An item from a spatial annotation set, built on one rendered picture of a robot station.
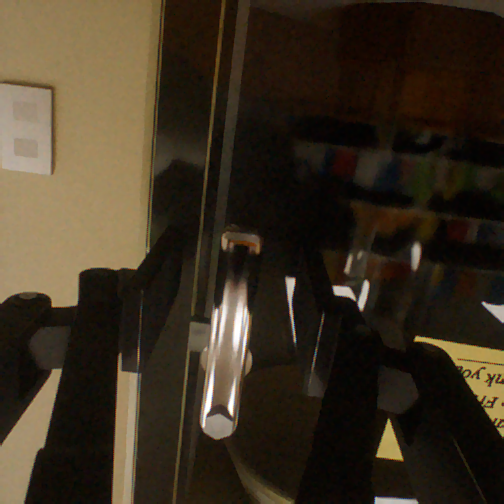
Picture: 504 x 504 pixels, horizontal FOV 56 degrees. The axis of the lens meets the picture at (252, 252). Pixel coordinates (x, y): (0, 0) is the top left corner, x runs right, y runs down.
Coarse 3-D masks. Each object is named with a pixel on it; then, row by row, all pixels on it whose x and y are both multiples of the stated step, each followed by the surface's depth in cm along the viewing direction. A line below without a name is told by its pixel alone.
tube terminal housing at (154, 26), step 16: (160, 0) 20; (144, 112) 22; (144, 128) 22; (144, 144) 22; (144, 160) 22; (144, 176) 23; (144, 192) 23; (144, 208) 23; (144, 224) 23; (144, 240) 24; (144, 256) 24; (128, 416) 27; (128, 432) 28; (128, 448) 28; (128, 464) 28; (128, 480) 29; (128, 496) 29
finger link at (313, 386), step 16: (304, 256) 19; (320, 256) 19; (304, 272) 18; (320, 272) 17; (304, 288) 18; (320, 288) 16; (304, 304) 17; (320, 304) 15; (336, 304) 15; (304, 320) 17; (320, 320) 14; (336, 320) 14; (304, 336) 16; (320, 336) 15; (336, 336) 14; (304, 352) 16; (320, 352) 15; (304, 368) 15; (320, 368) 15; (304, 384) 15; (320, 384) 15
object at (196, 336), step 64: (192, 0) 19; (256, 0) 19; (320, 0) 19; (384, 0) 19; (448, 0) 19; (192, 64) 20; (256, 64) 20; (320, 64) 20; (384, 64) 20; (448, 64) 20; (192, 128) 21; (256, 128) 21; (320, 128) 21; (384, 128) 21; (448, 128) 20; (192, 192) 22; (256, 192) 22; (320, 192) 21; (384, 192) 21; (448, 192) 21; (192, 256) 23; (384, 256) 22; (448, 256) 22; (192, 320) 24; (256, 320) 24; (384, 320) 23; (448, 320) 23; (192, 384) 25; (256, 384) 25; (192, 448) 26; (256, 448) 26
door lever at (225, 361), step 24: (240, 240) 17; (240, 264) 17; (216, 288) 18; (240, 288) 18; (216, 312) 18; (240, 312) 18; (216, 336) 18; (240, 336) 18; (216, 360) 19; (240, 360) 19; (216, 384) 19; (240, 384) 19; (216, 408) 19; (216, 432) 19
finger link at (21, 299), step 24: (0, 312) 12; (24, 312) 13; (48, 312) 13; (0, 336) 11; (24, 336) 12; (0, 360) 11; (0, 384) 11; (24, 384) 13; (0, 408) 11; (24, 408) 12; (0, 432) 11
